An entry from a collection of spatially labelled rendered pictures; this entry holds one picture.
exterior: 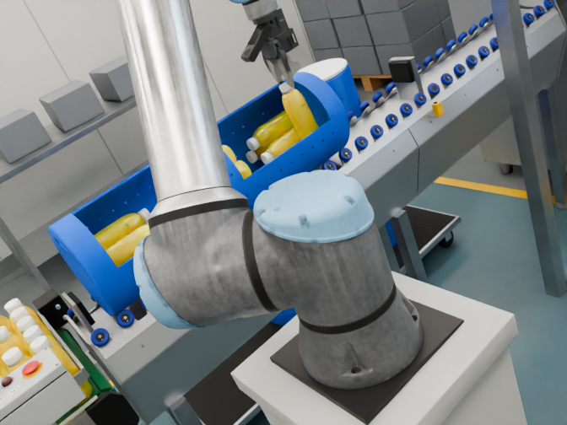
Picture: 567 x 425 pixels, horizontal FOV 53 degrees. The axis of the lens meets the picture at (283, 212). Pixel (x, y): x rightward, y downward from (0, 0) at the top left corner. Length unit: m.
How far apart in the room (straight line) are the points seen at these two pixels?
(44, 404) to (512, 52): 1.64
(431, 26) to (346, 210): 4.20
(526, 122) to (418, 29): 2.73
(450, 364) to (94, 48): 4.40
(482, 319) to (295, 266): 0.31
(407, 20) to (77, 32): 2.54
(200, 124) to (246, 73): 4.75
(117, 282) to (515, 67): 1.38
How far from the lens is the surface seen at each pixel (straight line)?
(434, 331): 0.89
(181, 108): 0.84
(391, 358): 0.82
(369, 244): 0.75
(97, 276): 1.44
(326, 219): 0.70
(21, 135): 4.04
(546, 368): 2.30
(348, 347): 0.81
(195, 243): 0.78
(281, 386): 0.91
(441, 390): 0.82
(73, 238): 1.46
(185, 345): 1.62
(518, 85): 2.06
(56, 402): 1.29
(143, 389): 1.63
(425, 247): 2.71
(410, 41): 4.68
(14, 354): 1.44
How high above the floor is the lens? 1.71
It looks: 27 degrees down
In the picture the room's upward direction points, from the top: 23 degrees counter-clockwise
